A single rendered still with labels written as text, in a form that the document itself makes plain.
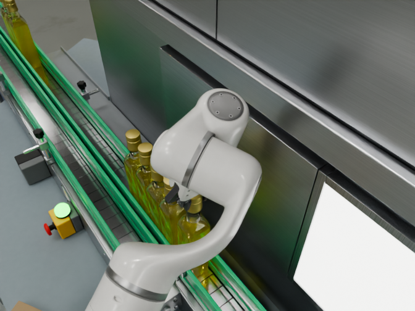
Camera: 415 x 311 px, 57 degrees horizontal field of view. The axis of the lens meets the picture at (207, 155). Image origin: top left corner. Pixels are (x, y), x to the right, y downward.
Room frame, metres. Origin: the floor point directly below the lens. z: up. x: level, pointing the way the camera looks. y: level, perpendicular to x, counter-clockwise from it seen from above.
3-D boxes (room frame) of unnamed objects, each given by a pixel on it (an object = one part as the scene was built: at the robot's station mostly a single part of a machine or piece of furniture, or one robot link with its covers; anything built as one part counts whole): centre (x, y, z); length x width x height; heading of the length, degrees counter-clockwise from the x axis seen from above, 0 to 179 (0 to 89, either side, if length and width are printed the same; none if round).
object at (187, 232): (0.48, 0.03, 0.99); 0.06 x 0.06 x 0.21; 37
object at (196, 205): (0.48, 0.03, 1.15); 0.04 x 0.04 x 0.04
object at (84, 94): (1.12, 0.41, 0.94); 0.07 x 0.04 x 0.13; 127
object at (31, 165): (0.92, 0.60, 0.79); 0.08 x 0.08 x 0.08; 37
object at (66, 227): (0.69, 0.43, 0.79); 0.07 x 0.07 x 0.07; 37
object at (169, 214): (0.53, 0.07, 0.99); 0.06 x 0.06 x 0.21; 36
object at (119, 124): (1.15, 0.40, 0.84); 0.95 x 0.09 x 0.11; 37
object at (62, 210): (0.69, 0.43, 0.84); 0.05 x 0.05 x 0.03
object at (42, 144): (0.84, 0.52, 0.94); 0.07 x 0.04 x 0.13; 127
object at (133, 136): (0.67, 0.17, 1.14); 0.04 x 0.04 x 0.04
